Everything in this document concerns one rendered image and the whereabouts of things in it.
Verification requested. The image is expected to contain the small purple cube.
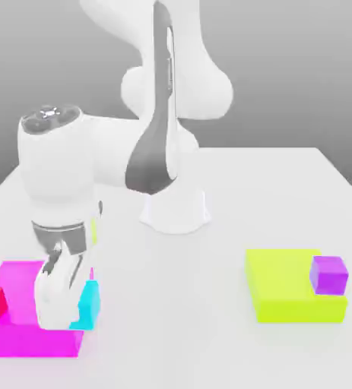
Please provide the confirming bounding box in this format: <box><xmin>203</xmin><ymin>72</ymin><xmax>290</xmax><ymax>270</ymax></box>
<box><xmin>309</xmin><ymin>255</ymin><xmax>350</xmax><ymax>296</ymax></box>

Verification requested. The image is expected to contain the large magenta box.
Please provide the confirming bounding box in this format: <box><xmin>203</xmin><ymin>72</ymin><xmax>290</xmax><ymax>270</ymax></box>
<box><xmin>0</xmin><ymin>260</ymin><xmax>94</xmax><ymax>359</ymax></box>

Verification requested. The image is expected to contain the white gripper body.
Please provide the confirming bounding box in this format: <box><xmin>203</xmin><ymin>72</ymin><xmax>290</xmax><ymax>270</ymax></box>
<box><xmin>33</xmin><ymin>244</ymin><xmax>87</xmax><ymax>331</ymax></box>

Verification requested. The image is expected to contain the small cyan cube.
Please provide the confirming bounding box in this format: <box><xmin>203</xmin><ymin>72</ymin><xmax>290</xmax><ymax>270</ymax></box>
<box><xmin>68</xmin><ymin>279</ymin><xmax>101</xmax><ymax>331</ymax></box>

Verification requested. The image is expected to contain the large yellow-green box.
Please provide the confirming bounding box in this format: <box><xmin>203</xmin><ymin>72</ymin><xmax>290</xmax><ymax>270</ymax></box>
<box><xmin>244</xmin><ymin>248</ymin><xmax>349</xmax><ymax>324</ymax></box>

